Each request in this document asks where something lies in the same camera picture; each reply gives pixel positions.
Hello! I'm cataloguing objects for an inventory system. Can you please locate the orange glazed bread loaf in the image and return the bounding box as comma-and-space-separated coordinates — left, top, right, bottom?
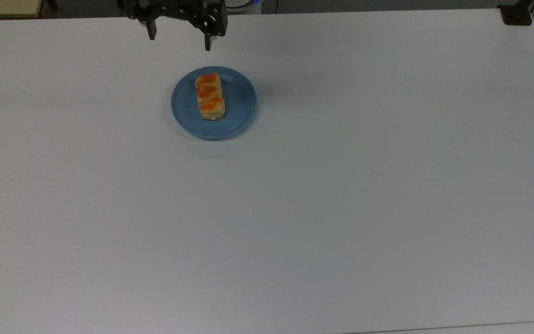
195, 73, 226, 121

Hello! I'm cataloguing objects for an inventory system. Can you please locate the blue round plate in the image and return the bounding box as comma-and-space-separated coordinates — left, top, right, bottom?
170, 66, 257, 141

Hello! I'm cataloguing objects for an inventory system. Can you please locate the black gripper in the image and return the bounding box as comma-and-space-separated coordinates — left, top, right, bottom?
125, 0, 228, 51

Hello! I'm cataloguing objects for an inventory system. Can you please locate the black clamp base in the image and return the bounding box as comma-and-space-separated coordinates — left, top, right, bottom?
498, 0, 534, 26

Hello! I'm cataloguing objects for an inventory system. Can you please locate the yellow wooden table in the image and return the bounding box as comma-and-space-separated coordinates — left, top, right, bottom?
0, 0, 45, 19

